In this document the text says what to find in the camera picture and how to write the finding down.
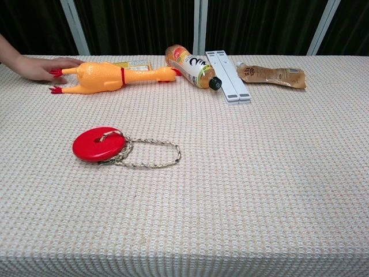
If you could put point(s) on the yellow cardboard box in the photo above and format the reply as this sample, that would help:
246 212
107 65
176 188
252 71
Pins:
138 64

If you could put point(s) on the white folding stand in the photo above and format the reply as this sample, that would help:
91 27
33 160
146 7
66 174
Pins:
230 78

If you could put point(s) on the yellow rubber chicken toy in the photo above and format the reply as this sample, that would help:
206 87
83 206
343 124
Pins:
98 76

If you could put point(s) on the white frame post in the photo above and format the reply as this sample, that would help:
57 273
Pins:
323 29
75 29
200 23

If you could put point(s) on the dark curtain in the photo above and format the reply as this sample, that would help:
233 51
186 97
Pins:
138 23

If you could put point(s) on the person's bare hand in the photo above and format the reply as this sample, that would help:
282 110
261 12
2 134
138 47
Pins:
37 68

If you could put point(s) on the red plastic disc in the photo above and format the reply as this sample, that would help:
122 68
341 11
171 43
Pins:
89 147

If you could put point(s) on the beige woven tablecloth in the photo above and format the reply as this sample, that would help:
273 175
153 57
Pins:
230 187

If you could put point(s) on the person's bare forearm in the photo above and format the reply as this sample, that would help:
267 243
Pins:
6 52

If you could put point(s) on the orange tea plastic bottle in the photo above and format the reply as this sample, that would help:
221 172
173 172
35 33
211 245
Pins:
196 69

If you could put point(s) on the brown spout pouch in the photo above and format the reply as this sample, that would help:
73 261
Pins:
274 75

